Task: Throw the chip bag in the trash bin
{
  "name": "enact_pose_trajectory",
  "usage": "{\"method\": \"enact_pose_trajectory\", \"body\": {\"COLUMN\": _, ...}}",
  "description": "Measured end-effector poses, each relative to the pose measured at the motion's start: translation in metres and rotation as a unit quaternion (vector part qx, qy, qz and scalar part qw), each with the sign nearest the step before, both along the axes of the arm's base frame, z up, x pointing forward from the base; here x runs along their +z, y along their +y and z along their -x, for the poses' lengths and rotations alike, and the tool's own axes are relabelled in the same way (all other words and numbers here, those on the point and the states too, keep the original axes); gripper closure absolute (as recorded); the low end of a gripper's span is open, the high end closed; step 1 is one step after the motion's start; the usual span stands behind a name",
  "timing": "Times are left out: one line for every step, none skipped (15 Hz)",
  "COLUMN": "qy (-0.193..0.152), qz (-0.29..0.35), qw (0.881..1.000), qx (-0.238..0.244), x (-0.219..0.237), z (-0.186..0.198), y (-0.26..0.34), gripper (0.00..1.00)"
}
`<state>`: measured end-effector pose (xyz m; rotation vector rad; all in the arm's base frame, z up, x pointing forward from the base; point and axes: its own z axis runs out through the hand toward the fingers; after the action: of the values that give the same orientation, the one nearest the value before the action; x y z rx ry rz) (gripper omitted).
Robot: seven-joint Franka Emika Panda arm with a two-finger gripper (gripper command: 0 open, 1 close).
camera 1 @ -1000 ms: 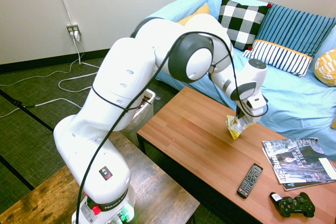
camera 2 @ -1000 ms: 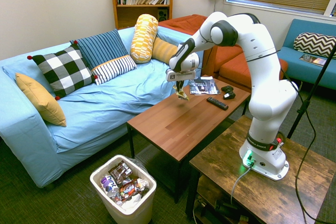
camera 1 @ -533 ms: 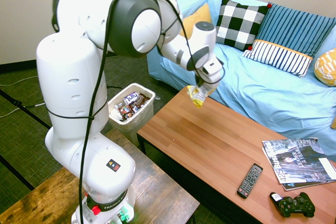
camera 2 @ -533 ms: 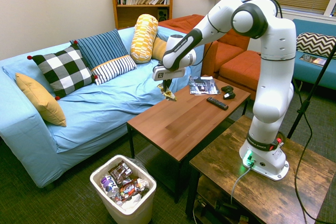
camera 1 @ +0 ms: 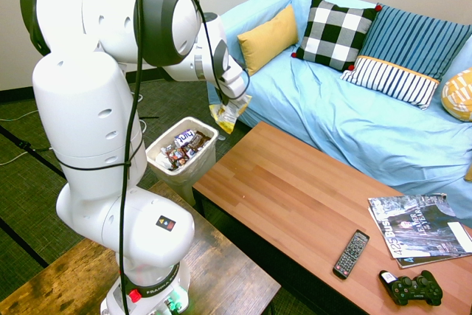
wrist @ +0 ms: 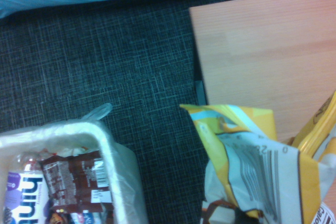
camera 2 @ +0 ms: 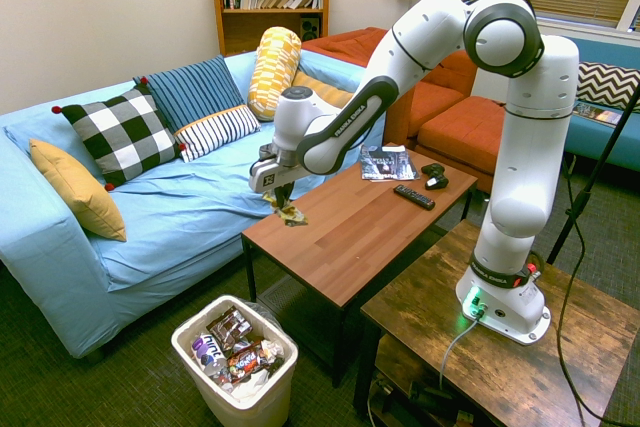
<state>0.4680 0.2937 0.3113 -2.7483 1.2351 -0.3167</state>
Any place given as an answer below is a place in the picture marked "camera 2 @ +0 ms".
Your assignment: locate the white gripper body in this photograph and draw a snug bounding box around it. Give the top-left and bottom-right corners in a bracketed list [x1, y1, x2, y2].
[248, 143, 305, 194]

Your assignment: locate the yellow chip bag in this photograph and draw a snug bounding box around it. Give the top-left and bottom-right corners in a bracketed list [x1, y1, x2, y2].
[263, 190, 309, 227]

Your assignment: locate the clear plastic bin liner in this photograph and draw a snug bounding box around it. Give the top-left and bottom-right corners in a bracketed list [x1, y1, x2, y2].
[244, 299, 287, 334]

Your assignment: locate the white plastic trash bin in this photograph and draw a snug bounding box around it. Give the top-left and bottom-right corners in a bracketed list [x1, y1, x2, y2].
[170, 294, 300, 427]

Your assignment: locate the white navy striped pillow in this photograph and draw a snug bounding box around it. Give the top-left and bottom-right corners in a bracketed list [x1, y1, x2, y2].
[173, 104, 262, 164]

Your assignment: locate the light blue sofa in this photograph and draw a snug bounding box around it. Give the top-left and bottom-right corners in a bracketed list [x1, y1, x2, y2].
[0, 49, 389, 361]

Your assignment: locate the reddish wooden coffee table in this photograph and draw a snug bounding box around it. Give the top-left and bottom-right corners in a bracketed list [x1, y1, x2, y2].
[240, 144, 479, 388]

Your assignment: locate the brown floor vent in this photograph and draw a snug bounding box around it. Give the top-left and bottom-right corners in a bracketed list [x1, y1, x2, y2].
[257, 274, 302, 313]

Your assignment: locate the mustard striped pillow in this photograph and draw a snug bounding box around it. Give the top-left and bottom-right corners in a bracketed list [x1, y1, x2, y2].
[292, 70, 355, 111]

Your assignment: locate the dark cover magazine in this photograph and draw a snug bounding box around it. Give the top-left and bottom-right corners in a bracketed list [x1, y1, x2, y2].
[359, 144, 422, 182]

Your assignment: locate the yellow patterned bolster pillow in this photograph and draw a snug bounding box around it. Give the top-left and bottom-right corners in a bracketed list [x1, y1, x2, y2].
[246, 26, 303, 122]

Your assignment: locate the blue striped pillow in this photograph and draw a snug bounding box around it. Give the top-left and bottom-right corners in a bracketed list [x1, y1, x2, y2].
[132, 54, 247, 136]

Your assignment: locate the black remote control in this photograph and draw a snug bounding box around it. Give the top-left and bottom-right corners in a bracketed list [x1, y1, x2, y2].
[392, 183, 436, 212]

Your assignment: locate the brown snack wrapper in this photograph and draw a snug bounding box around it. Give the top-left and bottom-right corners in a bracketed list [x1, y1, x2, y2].
[205, 306, 254, 353]

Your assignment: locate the wooden bookshelf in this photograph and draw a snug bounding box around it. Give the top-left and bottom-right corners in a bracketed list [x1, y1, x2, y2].
[205, 0, 335, 57]

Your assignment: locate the black game controller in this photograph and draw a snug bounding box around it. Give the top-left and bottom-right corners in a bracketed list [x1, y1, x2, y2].
[420, 162, 450, 191]

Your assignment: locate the black small speaker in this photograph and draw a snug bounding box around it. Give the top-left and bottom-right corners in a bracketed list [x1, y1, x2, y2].
[299, 16, 321, 42]

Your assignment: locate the black white checkered pillow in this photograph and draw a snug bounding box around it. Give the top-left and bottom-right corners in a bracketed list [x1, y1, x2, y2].
[51, 84, 187, 192]

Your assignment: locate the red candy wrapper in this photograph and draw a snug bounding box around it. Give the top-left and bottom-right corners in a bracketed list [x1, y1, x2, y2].
[227, 340, 271, 381]

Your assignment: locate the hint water bottle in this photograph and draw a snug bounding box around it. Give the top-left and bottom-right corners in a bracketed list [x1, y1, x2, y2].
[191, 331, 234, 388]

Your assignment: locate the orange armchair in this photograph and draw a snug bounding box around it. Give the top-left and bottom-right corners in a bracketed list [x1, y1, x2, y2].
[300, 26, 480, 146]

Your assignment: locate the orange ottoman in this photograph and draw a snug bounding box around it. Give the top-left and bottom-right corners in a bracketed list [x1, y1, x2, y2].
[415, 95, 507, 193]

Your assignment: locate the plain mustard pillow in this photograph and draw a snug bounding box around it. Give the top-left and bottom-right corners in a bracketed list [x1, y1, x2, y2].
[28, 138, 128, 243]

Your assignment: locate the white crumpled tissue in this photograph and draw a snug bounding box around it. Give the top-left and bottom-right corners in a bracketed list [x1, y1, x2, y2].
[230, 371, 274, 401]

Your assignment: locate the rustic dark wooden table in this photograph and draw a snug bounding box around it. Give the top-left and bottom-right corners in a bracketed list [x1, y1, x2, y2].
[352, 219, 640, 427]

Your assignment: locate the black tripod stand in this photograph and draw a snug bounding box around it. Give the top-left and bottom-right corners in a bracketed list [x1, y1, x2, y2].
[546, 96, 640, 266]

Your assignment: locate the teal couch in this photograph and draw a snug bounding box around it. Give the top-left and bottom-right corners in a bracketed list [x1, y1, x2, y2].
[563, 36, 640, 173]

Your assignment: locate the book on teal couch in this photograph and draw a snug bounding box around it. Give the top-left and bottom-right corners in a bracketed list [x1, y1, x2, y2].
[572, 100, 624, 127]

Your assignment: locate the black white chevron pillow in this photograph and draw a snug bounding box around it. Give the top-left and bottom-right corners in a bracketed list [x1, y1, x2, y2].
[575, 61, 640, 113]

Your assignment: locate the grey cable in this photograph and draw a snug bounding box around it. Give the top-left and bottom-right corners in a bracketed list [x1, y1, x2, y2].
[438, 316, 481, 391]

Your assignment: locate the black cable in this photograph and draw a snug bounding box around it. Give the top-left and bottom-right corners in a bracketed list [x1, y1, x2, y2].
[555, 156, 640, 423]

